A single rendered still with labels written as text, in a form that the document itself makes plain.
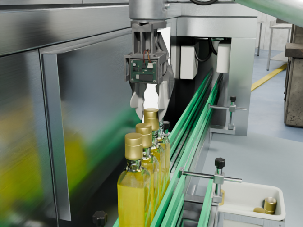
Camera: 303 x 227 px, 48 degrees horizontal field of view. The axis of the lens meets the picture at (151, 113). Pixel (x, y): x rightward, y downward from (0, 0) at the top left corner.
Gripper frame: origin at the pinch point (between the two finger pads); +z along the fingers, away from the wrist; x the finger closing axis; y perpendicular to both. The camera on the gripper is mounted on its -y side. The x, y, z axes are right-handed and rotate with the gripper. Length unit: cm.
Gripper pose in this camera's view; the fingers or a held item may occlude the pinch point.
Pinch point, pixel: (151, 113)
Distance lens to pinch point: 75.2
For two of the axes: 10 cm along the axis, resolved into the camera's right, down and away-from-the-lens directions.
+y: -2.7, 3.1, -9.1
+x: 9.6, 0.8, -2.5
